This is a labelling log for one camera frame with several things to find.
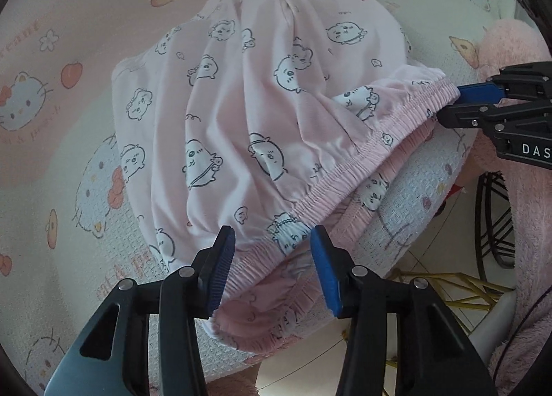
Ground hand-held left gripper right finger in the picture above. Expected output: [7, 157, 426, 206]
[310, 225, 501, 396]

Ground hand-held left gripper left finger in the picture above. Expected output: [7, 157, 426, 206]
[43, 226, 237, 396]

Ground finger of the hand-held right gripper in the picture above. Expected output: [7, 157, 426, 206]
[456, 62, 552, 104]
[437, 98, 552, 131]

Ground pink printed pants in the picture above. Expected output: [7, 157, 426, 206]
[111, 0, 460, 356]

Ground cartoon cat printed blanket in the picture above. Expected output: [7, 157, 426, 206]
[0, 0, 520, 384]

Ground black metal wire stand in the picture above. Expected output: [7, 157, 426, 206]
[474, 171, 518, 268]

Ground gold metal wire frame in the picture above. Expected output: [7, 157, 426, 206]
[379, 269, 516, 364]

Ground black cable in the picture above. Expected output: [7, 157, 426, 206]
[491, 279, 552, 396]

